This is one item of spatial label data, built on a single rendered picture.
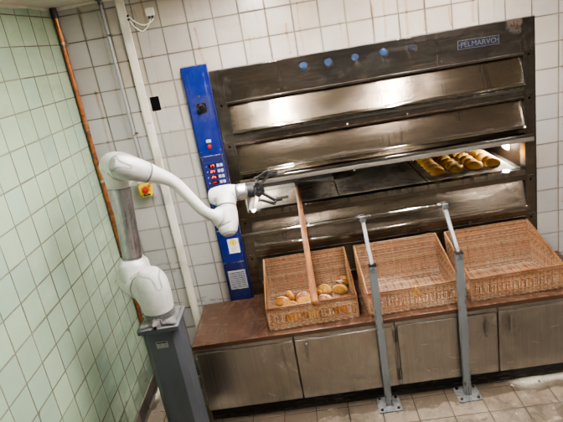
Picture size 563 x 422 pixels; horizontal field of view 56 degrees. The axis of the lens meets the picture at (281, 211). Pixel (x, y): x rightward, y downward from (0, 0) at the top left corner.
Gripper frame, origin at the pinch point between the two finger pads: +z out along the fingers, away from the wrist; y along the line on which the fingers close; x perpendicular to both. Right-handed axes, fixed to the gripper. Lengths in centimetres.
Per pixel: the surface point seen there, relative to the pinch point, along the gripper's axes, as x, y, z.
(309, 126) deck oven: -55, -19, 20
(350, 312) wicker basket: -5, 86, 26
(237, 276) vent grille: -52, 73, -43
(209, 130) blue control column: -53, -28, -41
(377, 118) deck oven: -55, -17, 62
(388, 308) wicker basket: -5, 86, 48
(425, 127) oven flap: -54, -7, 91
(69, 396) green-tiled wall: 54, 74, -120
